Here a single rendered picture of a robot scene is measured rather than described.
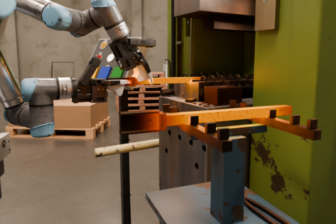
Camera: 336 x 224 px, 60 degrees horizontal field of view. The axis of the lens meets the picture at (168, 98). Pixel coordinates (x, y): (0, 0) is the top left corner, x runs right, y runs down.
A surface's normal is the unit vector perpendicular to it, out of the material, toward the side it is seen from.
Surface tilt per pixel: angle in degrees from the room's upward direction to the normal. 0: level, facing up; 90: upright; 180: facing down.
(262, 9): 90
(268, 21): 90
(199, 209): 0
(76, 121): 90
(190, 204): 0
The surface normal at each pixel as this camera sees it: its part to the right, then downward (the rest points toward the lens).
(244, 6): 0.48, 0.12
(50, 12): -0.29, 0.14
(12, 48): 0.14, 0.14
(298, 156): -0.87, 0.07
